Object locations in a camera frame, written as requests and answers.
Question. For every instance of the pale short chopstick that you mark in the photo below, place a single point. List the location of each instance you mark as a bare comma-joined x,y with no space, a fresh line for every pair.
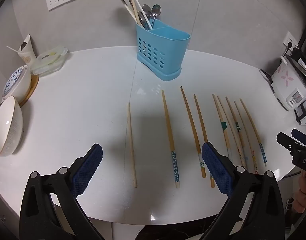
130,12

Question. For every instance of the person's right hand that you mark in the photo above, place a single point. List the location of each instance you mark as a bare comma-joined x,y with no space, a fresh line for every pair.
305,200

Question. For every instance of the dark curved wooden chopstick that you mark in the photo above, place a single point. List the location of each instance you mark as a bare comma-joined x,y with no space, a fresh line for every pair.
190,116

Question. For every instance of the black plug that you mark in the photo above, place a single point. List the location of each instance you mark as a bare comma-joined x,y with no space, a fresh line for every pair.
289,45

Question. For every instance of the white stick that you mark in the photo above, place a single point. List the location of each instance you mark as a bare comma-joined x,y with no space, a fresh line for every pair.
12,49

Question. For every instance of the long wooden chopstick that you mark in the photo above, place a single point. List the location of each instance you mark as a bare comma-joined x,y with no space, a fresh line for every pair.
133,3

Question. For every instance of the white plastic chopstick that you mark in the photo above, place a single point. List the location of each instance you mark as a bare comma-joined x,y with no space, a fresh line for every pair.
141,10

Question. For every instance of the wooden chopstick blue patterned end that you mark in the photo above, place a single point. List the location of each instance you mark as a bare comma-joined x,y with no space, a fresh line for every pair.
262,150

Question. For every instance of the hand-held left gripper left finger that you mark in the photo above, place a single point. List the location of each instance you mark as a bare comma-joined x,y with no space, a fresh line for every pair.
88,167

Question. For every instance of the plastic food container green lid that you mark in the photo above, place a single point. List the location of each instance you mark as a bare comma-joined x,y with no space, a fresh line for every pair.
49,60

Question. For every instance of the wooden chopstick green tape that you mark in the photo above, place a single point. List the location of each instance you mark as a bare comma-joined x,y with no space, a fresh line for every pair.
238,127
223,125

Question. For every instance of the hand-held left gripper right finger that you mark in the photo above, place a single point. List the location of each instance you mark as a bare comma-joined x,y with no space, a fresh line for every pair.
216,167

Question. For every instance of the plain wooden chopstick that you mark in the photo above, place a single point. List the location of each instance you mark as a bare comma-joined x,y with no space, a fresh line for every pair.
129,142

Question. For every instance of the white rice cooker pink flower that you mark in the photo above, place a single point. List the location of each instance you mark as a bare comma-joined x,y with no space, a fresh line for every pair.
285,80

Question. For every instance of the white bowl brown rim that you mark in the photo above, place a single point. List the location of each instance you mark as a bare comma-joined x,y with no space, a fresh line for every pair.
5,122

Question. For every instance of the black and white box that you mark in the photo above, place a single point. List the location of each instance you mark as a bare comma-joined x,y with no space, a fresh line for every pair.
305,116

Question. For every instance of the paper cup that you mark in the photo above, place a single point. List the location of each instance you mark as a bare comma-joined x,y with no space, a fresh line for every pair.
28,53

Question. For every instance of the blue plastic utensil holder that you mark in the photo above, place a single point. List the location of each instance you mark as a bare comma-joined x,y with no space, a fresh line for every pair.
155,52

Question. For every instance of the wooden chopstick blue dotted end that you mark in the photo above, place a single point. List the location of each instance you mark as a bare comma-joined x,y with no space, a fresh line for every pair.
169,132

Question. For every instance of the white wall socket with plug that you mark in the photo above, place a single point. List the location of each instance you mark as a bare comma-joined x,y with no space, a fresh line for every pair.
289,38

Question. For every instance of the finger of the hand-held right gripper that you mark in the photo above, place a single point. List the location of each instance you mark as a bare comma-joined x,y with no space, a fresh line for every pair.
301,137
286,142

